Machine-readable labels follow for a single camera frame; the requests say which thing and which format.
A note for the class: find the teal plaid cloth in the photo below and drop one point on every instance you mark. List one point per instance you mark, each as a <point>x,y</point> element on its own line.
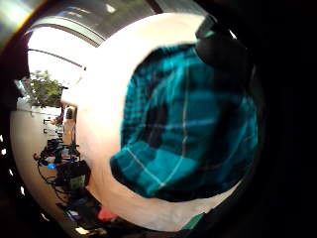
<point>188,129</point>

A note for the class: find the green potted plant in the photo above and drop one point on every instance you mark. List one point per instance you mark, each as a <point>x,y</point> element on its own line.
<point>44,89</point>

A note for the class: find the red object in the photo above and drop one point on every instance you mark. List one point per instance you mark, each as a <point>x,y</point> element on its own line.
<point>106,214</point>

